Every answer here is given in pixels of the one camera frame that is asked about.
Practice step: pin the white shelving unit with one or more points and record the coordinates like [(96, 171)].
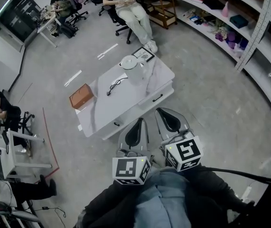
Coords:
[(256, 44)]

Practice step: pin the white marble coffee table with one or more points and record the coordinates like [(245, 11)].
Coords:
[(116, 103)]

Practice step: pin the dark glass cabinet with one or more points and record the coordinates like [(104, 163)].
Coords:
[(19, 15)]

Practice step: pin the person's torso blue shirt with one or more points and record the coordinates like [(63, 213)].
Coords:
[(163, 203)]

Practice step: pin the person's left forearm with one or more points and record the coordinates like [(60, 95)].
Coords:
[(106, 203)]

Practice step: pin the person's right forearm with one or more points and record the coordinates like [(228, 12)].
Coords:
[(216, 186)]

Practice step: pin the wooden side stool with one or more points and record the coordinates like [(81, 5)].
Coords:
[(161, 8)]

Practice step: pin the white electric kettle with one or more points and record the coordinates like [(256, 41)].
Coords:
[(135, 72)]

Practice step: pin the purple flower bundle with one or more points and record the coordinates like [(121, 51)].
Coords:
[(230, 40)]

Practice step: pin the pink cone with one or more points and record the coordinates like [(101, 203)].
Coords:
[(226, 11)]

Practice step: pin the black flat box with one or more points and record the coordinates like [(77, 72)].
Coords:
[(213, 3)]

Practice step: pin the black backpack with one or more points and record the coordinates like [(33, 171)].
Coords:
[(68, 30)]

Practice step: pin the black office chair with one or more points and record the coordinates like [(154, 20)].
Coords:
[(118, 22), (27, 122), (78, 11)]

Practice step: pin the orange box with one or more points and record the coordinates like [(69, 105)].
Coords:
[(80, 97)]

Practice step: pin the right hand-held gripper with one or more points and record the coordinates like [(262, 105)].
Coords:
[(185, 151)]

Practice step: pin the black framed leaf picture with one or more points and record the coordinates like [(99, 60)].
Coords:
[(144, 54)]

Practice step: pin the white frame desk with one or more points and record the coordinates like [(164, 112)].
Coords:
[(9, 155)]

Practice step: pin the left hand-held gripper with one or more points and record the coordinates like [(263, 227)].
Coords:
[(130, 170)]

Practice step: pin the red floor tape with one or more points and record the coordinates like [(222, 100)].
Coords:
[(51, 146)]

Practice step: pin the white power strip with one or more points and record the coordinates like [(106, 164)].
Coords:
[(246, 193)]

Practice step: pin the person's legs beige trousers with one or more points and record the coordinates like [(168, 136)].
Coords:
[(157, 158)]

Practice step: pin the teal box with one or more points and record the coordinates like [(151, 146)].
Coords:
[(238, 21)]

